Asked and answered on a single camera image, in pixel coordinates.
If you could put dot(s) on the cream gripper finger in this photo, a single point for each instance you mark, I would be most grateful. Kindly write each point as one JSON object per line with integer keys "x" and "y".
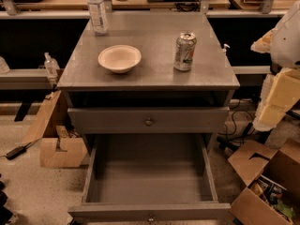
{"x": 263, "y": 44}
{"x": 279, "y": 94}

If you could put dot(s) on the silver green soda can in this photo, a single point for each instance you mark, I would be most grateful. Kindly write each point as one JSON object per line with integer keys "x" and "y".
{"x": 185, "y": 47}

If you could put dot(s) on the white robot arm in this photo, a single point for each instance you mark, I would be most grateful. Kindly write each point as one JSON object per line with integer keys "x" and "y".
{"x": 285, "y": 48}

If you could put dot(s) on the grey wooden drawer cabinet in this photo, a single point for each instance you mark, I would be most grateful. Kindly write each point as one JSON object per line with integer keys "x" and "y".
{"x": 154, "y": 82}

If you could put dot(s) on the closed grey upper drawer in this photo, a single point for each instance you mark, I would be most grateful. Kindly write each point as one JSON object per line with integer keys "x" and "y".
{"x": 148, "y": 120}

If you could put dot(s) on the open grey bottom drawer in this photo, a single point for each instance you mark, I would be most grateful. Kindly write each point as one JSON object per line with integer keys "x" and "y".
{"x": 149, "y": 177}

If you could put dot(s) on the white pump dispenser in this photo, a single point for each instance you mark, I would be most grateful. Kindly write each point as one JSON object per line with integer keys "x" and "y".
{"x": 226, "y": 48}

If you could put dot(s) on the open cardboard box with items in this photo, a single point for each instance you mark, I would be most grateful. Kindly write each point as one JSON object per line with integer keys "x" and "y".
{"x": 272, "y": 184}

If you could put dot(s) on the white ceramic bowl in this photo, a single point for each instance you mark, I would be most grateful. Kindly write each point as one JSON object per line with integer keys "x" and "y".
{"x": 119, "y": 58}

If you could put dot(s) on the clear plastic water bottle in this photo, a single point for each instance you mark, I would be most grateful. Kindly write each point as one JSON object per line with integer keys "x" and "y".
{"x": 98, "y": 17}

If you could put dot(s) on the small clear bottle on shelf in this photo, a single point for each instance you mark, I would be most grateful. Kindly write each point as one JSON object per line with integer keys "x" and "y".
{"x": 50, "y": 64}

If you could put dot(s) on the cardboard box left of cabinet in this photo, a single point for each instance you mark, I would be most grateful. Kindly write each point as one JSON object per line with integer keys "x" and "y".
{"x": 60, "y": 145}

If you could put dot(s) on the black power adapter on floor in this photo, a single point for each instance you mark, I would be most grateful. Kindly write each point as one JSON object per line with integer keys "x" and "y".
{"x": 15, "y": 152}

